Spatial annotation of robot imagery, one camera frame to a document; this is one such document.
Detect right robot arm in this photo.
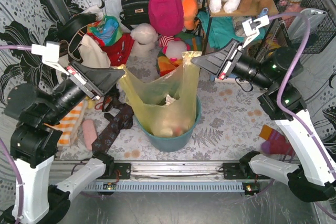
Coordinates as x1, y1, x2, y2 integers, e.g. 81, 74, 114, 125
192, 40, 335, 202

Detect teal folded cloth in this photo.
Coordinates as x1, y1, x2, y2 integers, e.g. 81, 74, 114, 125
197, 12, 266, 49

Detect silver foil pouch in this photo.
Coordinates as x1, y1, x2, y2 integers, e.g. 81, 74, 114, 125
287, 8, 328, 41

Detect black hat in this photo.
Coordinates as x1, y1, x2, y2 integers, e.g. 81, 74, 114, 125
57, 13, 97, 42

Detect colorful printed scarf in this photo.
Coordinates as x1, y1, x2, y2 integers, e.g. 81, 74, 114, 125
87, 16, 123, 47

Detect black wire basket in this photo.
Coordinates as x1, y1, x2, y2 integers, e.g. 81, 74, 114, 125
275, 0, 335, 54

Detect dark floral necktie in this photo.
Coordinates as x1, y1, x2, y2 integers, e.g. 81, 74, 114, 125
91, 99, 134, 156

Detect teal trash bin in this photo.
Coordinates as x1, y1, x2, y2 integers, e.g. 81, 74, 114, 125
134, 96, 202, 152

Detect red cloth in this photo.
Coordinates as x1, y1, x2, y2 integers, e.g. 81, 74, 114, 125
93, 33, 135, 66

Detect orange checkered towel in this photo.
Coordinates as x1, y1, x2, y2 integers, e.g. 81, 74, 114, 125
55, 100, 88, 147

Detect pink sponge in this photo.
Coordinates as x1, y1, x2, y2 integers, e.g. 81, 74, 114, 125
82, 119, 98, 151

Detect magenta felt bag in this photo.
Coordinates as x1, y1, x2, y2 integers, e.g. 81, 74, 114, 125
149, 0, 183, 36

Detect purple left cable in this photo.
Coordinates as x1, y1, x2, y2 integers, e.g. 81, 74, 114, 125
0, 44, 35, 219

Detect cream canvas tote bag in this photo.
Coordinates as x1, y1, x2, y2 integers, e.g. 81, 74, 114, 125
68, 33, 111, 69

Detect orange plush toy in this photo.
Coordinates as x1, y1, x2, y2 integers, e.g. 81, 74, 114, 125
181, 0, 198, 30

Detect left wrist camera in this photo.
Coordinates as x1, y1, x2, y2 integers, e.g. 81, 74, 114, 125
31, 41, 69, 75

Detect purple orange sock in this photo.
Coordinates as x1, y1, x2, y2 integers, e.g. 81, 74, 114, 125
259, 125, 293, 155

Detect yellow trash bag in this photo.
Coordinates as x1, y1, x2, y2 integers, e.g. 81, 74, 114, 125
119, 51, 202, 138

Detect cream plush sheep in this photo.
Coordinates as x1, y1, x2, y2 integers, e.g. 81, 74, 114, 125
130, 23, 159, 57

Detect aluminium rail base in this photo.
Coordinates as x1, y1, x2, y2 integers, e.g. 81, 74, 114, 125
47, 161, 270, 195

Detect black leather handbag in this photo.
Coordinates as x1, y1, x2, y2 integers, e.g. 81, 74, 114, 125
119, 0, 150, 30

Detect pink striped plush doll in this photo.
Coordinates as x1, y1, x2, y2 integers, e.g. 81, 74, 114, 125
159, 36, 191, 63

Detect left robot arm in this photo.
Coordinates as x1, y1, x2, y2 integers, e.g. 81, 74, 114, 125
1, 62, 124, 223

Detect rainbow striped cloth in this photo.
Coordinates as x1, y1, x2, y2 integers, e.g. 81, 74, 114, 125
156, 31, 203, 77

